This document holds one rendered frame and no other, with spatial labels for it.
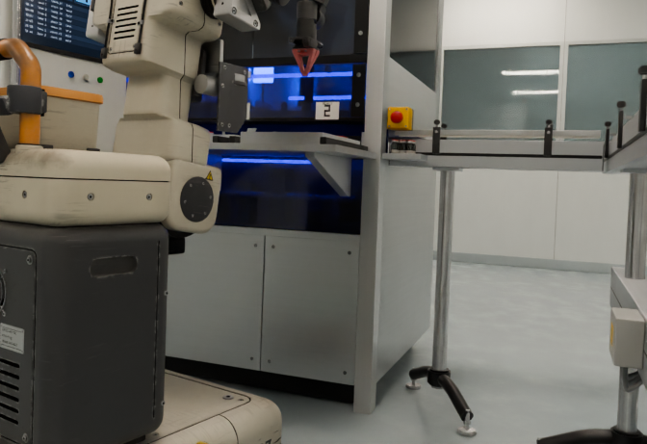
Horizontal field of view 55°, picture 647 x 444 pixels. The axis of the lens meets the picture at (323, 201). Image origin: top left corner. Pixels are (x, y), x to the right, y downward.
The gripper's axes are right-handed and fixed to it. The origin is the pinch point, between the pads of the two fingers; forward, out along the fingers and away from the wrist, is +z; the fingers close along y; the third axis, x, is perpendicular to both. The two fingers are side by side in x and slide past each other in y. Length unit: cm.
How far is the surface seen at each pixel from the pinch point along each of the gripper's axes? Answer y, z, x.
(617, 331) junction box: -36, 55, -81
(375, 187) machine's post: 36.7, 32.2, -10.5
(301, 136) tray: -0.2, 17.7, 0.3
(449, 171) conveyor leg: 52, 26, -32
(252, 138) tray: -0.3, 18.5, 16.0
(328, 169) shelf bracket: 14.8, 27.0, -2.4
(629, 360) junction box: -37, 60, -83
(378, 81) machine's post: 37.4, -3.0, -10.3
